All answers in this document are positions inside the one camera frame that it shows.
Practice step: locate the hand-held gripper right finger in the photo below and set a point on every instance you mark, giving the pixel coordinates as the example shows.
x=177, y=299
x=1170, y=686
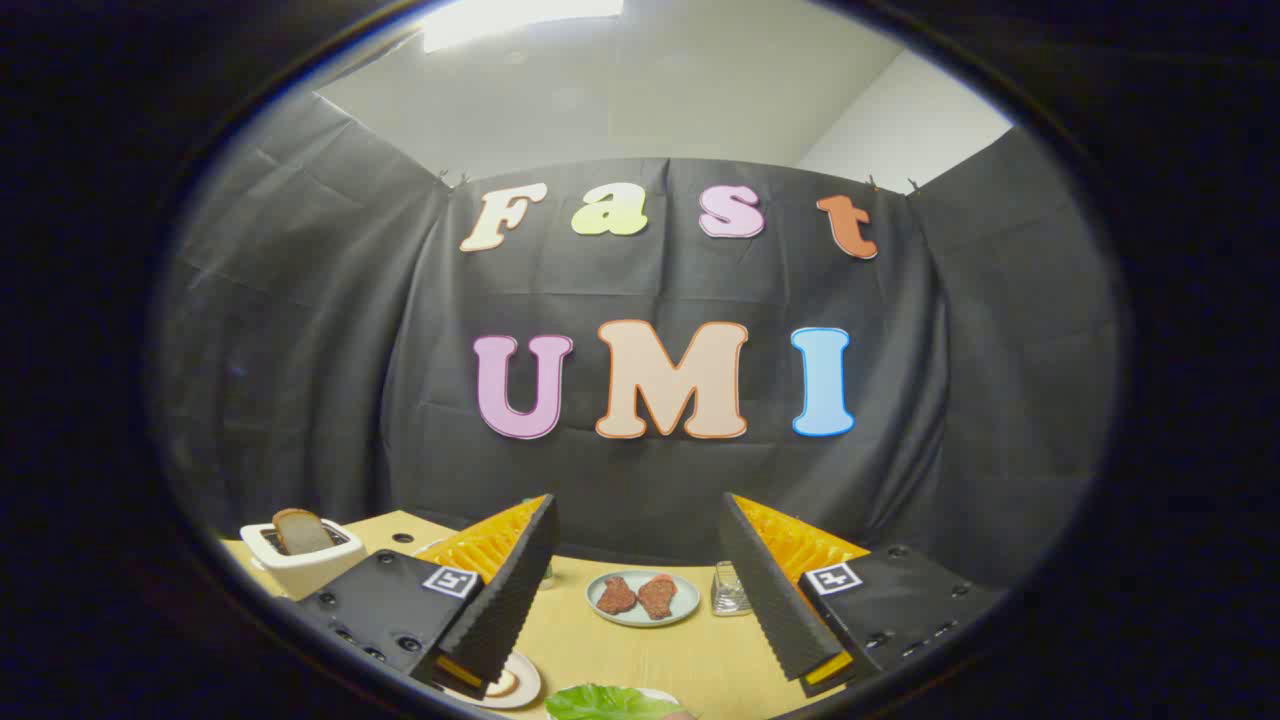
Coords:
x=770, y=600

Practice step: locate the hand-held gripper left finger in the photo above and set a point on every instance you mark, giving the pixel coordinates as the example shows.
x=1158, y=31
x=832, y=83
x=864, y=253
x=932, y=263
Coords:
x=510, y=600

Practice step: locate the green lettuce leaf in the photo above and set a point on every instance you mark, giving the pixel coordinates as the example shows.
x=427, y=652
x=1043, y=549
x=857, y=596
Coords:
x=600, y=705

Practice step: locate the toasted bread slice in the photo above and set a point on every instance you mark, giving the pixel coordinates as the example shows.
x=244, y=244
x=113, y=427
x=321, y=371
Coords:
x=300, y=532

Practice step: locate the clear glass holder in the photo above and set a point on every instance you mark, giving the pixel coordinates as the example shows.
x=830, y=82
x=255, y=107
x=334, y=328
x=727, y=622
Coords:
x=728, y=598

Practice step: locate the light blue plate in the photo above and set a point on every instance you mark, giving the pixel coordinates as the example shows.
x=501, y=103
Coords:
x=684, y=600

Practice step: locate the beige round plate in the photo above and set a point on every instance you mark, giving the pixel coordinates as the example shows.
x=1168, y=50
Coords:
x=526, y=685

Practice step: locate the brown fried chicken piece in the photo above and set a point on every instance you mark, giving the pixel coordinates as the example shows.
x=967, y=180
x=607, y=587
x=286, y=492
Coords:
x=657, y=597
x=616, y=597

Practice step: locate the white toaster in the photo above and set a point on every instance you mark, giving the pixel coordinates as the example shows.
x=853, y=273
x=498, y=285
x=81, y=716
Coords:
x=300, y=572

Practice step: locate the black backdrop cloth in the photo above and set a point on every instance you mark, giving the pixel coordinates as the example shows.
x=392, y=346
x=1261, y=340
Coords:
x=300, y=350

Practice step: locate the ceiling light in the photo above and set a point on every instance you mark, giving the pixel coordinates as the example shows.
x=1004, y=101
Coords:
x=520, y=20

